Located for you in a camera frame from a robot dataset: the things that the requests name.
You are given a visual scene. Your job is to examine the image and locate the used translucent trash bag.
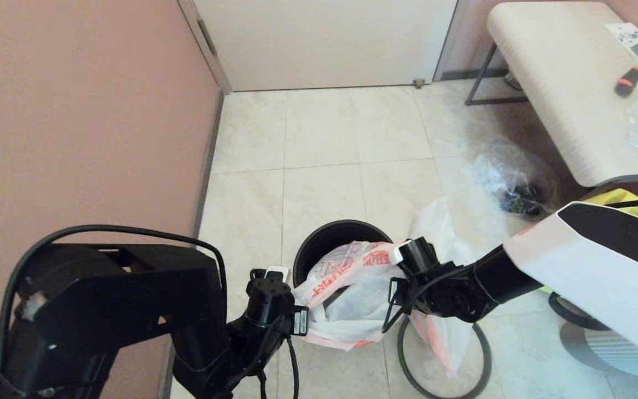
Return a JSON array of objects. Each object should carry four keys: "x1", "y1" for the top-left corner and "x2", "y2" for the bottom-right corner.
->
[{"x1": 402, "y1": 197, "x2": 483, "y2": 378}]

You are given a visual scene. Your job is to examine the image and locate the black bin ring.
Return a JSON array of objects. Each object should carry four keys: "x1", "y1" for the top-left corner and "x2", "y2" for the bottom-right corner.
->
[{"x1": 397, "y1": 316, "x2": 492, "y2": 399}]

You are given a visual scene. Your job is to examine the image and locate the white red plastic bag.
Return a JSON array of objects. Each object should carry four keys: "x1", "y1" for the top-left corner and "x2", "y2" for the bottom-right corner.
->
[{"x1": 294, "y1": 240, "x2": 408, "y2": 351}]

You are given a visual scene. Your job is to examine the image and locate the black round trash bin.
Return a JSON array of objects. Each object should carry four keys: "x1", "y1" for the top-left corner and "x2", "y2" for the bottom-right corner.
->
[{"x1": 294, "y1": 220, "x2": 394, "y2": 289}]

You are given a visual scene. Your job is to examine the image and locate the grey ribbed robot base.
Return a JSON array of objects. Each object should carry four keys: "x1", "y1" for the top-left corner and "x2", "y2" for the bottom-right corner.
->
[{"x1": 560, "y1": 316, "x2": 638, "y2": 380}]

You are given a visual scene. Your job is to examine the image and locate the crumpled clear plastic bag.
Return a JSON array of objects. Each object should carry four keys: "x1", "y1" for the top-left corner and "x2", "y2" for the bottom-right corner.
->
[{"x1": 466, "y1": 139, "x2": 560, "y2": 217}]

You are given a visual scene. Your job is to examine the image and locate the yellow shopping bag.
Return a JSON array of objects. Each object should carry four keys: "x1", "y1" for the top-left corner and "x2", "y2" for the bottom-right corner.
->
[{"x1": 539, "y1": 188, "x2": 638, "y2": 293}]

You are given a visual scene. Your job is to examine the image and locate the black left wrist motor cylinder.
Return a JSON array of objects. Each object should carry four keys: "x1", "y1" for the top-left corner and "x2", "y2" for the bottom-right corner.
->
[{"x1": 246, "y1": 277, "x2": 295, "y2": 328}]

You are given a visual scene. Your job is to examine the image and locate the black tangled object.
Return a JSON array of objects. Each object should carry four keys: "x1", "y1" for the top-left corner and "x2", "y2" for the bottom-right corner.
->
[{"x1": 499, "y1": 184, "x2": 545, "y2": 216}]

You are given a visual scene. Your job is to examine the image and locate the light wood-grain table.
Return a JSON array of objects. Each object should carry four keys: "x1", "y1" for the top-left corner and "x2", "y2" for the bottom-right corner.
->
[{"x1": 488, "y1": 1, "x2": 638, "y2": 188}]

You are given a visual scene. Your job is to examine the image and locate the black orange marker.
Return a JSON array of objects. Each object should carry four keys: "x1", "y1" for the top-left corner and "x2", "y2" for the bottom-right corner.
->
[{"x1": 614, "y1": 66, "x2": 638, "y2": 99}]

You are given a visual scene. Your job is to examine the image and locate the white door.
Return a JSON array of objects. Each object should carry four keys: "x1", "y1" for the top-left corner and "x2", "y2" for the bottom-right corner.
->
[{"x1": 193, "y1": 0, "x2": 458, "y2": 91}]

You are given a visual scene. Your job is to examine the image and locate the black and white booklet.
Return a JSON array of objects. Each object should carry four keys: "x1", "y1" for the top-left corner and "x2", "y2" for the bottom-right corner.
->
[{"x1": 604, "y1": 22, "x2": 638, "y2": 67}]

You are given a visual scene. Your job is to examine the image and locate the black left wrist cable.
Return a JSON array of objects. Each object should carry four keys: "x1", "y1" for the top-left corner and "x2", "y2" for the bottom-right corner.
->
[{"x1": 0, "y1": 224, "x2": 302, "y2": 399}]

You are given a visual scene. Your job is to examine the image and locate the black metal table frame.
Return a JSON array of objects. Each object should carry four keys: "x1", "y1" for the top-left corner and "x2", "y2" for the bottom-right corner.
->
[{"x1": 466, "y1": 43, "x2": 638, "y2": 192}]

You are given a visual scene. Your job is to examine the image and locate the grey door frame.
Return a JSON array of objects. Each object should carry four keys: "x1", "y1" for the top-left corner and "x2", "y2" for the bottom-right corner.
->
[{"x1": 177, "y1": 0, "x2": 469, "y2": 95}]

